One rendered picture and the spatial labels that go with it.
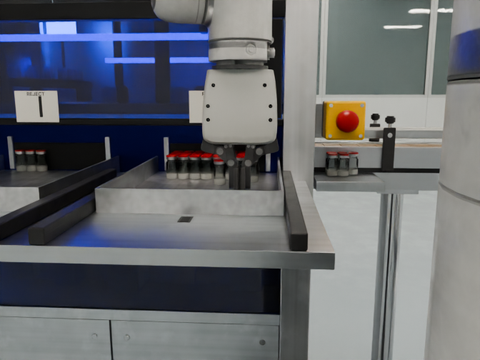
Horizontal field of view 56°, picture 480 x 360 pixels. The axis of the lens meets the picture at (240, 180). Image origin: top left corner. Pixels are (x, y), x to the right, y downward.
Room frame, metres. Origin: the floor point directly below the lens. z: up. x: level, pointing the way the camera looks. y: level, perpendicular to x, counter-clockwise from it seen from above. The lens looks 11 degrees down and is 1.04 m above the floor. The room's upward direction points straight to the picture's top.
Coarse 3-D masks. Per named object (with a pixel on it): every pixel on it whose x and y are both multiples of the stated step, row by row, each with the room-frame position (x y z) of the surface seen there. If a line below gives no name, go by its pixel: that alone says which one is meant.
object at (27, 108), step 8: (16, 96) 0.88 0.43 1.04; (24, 96) 0.88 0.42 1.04; (32, 96) 0.88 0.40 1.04; (48, 96) 0.88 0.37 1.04; (56, 96) 0.88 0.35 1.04; (16, 104) 0.88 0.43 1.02; (24, 104) 0.88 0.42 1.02; (32, 104) 0.88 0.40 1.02; (48, 104) 0.88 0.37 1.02; (56, 104) 0.88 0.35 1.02; (16, 112) 0.88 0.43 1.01; (24, 112) 0.88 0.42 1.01; (32, 112) 0.88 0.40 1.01; (48, 112) 0.88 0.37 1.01; (56, 112) 0.88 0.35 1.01; (24, 120) 0.88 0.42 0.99; (32, 120) 0.88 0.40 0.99; (40, 120) 0.88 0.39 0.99; (48, 120) 0.88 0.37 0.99; (56, 120) 0.88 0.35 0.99
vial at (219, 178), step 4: (216, 164) 0.79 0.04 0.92; (220, 164) 0.79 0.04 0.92; (216, 168) 0.79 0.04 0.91; (220, 168) 0.79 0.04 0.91; (224, 168) 0.80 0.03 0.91; (216, 172) 0.79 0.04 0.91; (220, 172) 0.79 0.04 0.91; (224, 172) 0.80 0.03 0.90; (216, 176) 0.79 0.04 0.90; (220, 176) 0.79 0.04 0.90; (224, 176) 0.80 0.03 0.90; (216, 180) 0.79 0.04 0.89; (220, 180) 0.79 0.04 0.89; (224, 180) 0.80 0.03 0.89; (216, 184) 0.79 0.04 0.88; (220, 184) 0.79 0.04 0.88
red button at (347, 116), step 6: (342, 114) 0.81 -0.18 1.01; (348, 114) 0.81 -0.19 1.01; (354, 114) 0.81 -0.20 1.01; (336, 120) 0.82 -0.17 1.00; (342, 120) 0.81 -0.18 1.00; (348, 120) 0.81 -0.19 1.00; (354, 120) 0.81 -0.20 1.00; (342, 126) 0.81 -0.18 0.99; (348, 126) 0.81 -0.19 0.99; (354, 126) 0.81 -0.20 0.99; (348, 132) 0.81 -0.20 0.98
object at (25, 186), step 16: (0, 160) 0.95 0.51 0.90; (112, 160) 0.91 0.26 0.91; (0, 176) 0.88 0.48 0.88; (16, 176) 0.88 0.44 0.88; (32, 176) 0.88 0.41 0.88; (48, 176) 0.88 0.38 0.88; (64, 176) 0.70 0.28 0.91; (80, 176) 0.75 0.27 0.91; (0, 192) 0.62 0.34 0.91; (16, 192) 0.61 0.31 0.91; (32, 192) 0.61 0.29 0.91; (48, 192) 0.64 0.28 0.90; (0, 208) 0.62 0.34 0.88; (16, 208) 0.61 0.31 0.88
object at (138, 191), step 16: (128, 176) 0.74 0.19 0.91; (144, 176) 0.84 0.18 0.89; (160, 176) 0.88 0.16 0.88; (272, 176) 0.88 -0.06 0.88; (96, 192) 0.61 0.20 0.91; (112, 192) 0.61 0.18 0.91; (128, 192) 0.60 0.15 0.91; (144, 192) 0.60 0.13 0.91; (160, 192) 0.60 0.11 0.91; (176, 192) 0.60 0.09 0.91; (192, 192) 0.60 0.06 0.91; (208, 192) 0.60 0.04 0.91; (224, 192) 0.59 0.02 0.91; (240, 192) 0.59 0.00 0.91; (256, 192) 0.59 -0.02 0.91; (272, 192) 0.59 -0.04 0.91; (96, 208) 0.61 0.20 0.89; (112, 208) 0.61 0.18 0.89; (128, 208) 0.60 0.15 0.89; (144, 208) 0.60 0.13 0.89; (160, 208) 0.60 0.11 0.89; (176, 208) 0.60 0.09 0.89; (192, 208) 0.60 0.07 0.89; (208, 208) 0.60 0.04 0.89; (224, 208) 0.59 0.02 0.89; (240, 208) 0.59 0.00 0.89; (256, 208) 0.59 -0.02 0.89; (272, 208) 0.59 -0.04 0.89
